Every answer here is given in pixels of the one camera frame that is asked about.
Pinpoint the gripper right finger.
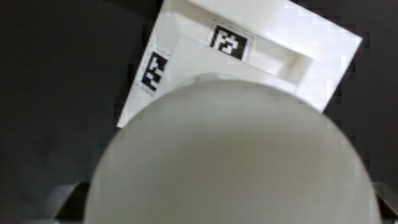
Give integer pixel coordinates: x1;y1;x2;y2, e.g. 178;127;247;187
373;183;398;224

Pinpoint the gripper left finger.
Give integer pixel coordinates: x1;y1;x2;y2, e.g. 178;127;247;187
52;182;91;223

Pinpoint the white lamp base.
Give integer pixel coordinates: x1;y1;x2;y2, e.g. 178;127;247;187
118;0;311;125

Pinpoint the white frame wall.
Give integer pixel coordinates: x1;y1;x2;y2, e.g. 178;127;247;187
187;0;363;111

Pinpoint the white lamp bulb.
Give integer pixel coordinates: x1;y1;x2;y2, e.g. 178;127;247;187
84;80;382;224

